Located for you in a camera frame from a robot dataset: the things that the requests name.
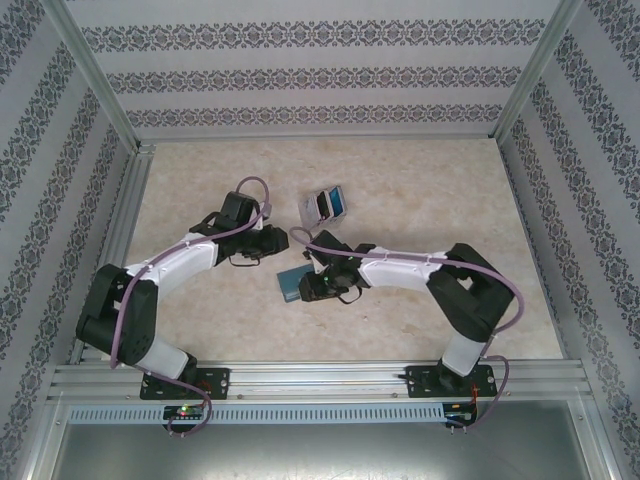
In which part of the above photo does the grey metal sheet panel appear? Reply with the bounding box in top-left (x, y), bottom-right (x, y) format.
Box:
top-left (49, 422), bottom-right (617, 480)

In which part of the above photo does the small dark circuit board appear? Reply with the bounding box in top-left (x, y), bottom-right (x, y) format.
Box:
top-left (444, 401), bottom-right (479, 427)

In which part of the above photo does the aluminium side rail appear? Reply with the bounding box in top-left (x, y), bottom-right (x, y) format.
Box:
top-left (68, 142), bottom-right (157, 365)

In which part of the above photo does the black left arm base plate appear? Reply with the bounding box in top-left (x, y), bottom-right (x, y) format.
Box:
top-left (141, 367), bottom-right (232, 402)

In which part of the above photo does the slotted grey cable duct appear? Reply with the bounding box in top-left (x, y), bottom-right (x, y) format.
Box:
top-left (67, 403), bottom-right (447, 425)

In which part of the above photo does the white printed card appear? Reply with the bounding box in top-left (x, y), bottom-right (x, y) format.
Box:
top-left (301, 192), bottom-right (324, 224)

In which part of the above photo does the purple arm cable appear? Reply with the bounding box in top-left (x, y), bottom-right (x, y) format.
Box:
top-left (110, 177), bottom-right (274, 439)
top-left (288, 227), bottom-right (527, 431)

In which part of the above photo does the circuit board with green light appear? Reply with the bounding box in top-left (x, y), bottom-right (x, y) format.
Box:
top-left (162, 404), bottom-right (207, 421)

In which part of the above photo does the thin aluminium cross beam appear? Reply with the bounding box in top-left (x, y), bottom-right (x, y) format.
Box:
top-left (137, 132), bottom-right (496, 142)

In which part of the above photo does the aluminium frame post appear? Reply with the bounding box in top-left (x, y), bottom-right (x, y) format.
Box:
top-left (582, 394), bottom-right (624, 480)
top-left (491, 0), bottom-right (585, 142)
top-left (27, 394), bottom-right (69, 480)
top-left (42, 0), bottom-right (144, 151)

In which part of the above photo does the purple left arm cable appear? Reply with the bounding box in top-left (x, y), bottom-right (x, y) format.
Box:
top-left (110, 177), bottom-right (274, 439)

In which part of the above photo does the teal blue card holder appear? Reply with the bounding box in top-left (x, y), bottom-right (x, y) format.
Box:
top-left (277, 266), bottom-right (321, 304)

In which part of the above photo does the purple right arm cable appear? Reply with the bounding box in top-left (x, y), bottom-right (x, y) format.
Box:
top-left (288, 227), bottom-right (527, 431)

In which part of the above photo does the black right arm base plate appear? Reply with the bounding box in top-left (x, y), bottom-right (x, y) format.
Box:
top-left (406, 364), bottom-right (500, 400)

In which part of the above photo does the long aluminium mounting rail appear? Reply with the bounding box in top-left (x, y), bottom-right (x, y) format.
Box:
top-left (47, 360), bottom-right (587, 401)

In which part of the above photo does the clear acrylic card stand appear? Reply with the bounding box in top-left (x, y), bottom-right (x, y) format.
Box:
top-left (298, 183), bottom-right (349, 229)

